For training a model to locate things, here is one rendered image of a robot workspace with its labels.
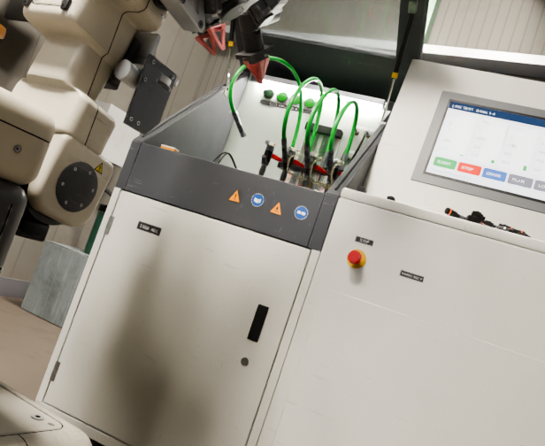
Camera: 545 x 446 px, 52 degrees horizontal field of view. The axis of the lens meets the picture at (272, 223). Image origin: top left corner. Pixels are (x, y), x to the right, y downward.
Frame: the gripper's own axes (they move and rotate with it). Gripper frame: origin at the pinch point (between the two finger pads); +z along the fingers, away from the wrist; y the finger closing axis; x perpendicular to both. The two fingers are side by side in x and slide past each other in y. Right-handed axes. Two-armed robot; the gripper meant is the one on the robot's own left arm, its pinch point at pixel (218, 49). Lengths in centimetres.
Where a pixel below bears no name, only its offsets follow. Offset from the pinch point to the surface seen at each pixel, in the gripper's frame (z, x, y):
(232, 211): 46, 30, -13
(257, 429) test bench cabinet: 97, 59, -23
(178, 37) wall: -48, -164, 234
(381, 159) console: 52, -18, -31
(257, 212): 48, 27, -20
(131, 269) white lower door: 50, 55, 13
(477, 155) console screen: 61, -33, -55
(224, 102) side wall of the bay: 15.5, -17.5, 29.8
